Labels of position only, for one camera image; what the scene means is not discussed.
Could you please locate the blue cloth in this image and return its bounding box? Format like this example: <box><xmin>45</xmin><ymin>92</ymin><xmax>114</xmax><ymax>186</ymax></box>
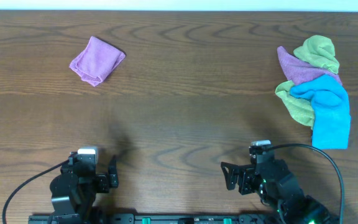
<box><xmin>290</xmin><ymin>75</ymin><xmax>351</xmax><ymax>149</ymax></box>

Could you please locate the green cloth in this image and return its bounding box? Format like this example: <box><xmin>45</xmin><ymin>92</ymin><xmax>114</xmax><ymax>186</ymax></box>
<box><xmin>293</xmin><ymin>35</ymin><xmax>340</xmax><ymax>74</ymax></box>
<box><xmin>275</xmin><ymin>80</ymin><xmax>315</xmax><ymax>129</ymax></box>

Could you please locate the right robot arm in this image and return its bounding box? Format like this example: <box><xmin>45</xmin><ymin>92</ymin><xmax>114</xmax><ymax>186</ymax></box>
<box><xmin>221</xmin><ymin>151</ymin><xmax>339</xmax><ymax>224</ymax></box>

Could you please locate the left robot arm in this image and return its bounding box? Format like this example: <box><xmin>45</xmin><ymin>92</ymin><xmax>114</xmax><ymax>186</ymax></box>
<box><xmin>47</xmin><ymin>152</ymin><xmax>119</xmax><ymax>224</ymax></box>

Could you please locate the green cloth lower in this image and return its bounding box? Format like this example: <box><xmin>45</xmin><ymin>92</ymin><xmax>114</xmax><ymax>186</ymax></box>
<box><xmin>275</xmin><ymin>80</ymin><xmax>315</xmax><ymax>129</ymax></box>

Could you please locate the green cloth top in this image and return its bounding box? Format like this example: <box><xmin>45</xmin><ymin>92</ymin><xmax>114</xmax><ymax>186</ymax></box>
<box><xmin>293</xmin><ymin>35</ymin><xmax>340</xmax><ymax>74</ymax></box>

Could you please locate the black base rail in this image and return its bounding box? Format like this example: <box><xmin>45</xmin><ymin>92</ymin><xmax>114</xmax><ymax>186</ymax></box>
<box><xmin>28</xmin><ymin>212</ymin><xmax>279</xmax><ymax>224</ymax></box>

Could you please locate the purple cloth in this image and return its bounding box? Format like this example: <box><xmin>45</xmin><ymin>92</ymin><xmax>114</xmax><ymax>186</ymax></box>
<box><xmin>69</xmin><ymin>36</ymin><xmax>126</xmax><ymax>87</ymax></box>
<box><xmin>277</xmin><ymin>46</ymin><xmax>342</xmax><ymax>85</ymax></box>

